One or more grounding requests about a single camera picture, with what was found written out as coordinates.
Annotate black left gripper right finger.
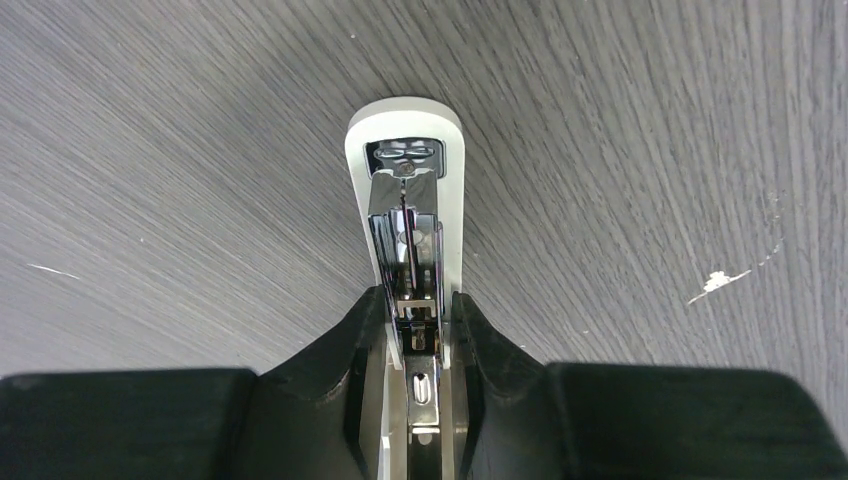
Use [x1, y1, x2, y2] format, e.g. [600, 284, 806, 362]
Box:
[452, 293, 847, 479]

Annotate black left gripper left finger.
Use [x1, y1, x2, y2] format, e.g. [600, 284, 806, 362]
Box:
[1, 287, 385, 479]

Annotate white stapler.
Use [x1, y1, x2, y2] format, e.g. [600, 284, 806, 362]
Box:
[344, 96, 466, 479]

